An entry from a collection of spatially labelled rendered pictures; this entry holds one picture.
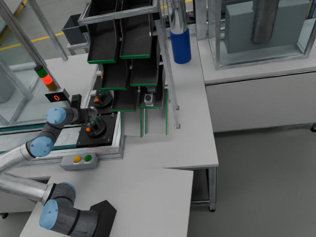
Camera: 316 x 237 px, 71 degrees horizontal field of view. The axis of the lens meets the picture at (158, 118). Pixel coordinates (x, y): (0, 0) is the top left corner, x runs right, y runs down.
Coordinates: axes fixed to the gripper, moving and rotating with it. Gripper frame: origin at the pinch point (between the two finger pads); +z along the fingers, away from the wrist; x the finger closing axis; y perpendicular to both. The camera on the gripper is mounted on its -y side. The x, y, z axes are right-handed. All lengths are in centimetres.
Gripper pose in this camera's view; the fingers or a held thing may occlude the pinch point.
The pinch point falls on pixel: (90, 110)
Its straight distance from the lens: 137.3
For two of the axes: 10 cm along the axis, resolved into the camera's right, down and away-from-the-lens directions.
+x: 9.8, -1.1, -1.8
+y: 1.2, 9.9, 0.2
